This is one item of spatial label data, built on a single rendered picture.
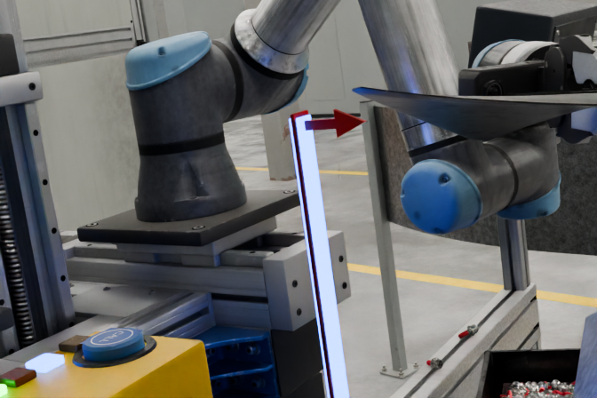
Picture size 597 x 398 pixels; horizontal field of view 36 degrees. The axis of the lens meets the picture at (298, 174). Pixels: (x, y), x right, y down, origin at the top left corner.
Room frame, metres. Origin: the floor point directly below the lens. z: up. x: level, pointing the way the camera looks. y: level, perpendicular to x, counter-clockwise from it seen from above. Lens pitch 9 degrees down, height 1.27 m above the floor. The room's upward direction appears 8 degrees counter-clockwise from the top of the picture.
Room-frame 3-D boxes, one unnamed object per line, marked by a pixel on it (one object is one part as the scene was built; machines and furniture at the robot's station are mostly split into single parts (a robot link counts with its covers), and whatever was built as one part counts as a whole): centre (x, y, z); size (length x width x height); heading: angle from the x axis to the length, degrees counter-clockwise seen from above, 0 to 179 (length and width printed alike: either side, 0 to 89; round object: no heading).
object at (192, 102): (1.23, 0.14, 1.20); 0.13 x 0.12 x 0.14; 134
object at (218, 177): (1.23, 0.15, 1.09); 0.15 x 0.15 x 0.10
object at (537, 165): (1.00, -0.24, 1.08); 0.11 x 0.08 x 0.11; 134
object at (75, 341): (0.60, 0.17, 1.08); 0.02 x 0.02 x 0.01; 57
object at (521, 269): (1.24, -0.28, 0.96); 0.03 x 0.03 x 0.20; 57
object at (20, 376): (0.55, 0.19, 1.08); 0.02 x 0.02 x 0.01; 57
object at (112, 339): (0.58, 0.14, 1.08); 0.04 x 0.04 x 0.02
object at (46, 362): (0.57, 0.18, 1.08); 0.02 x 0.02 x 0.01; 57
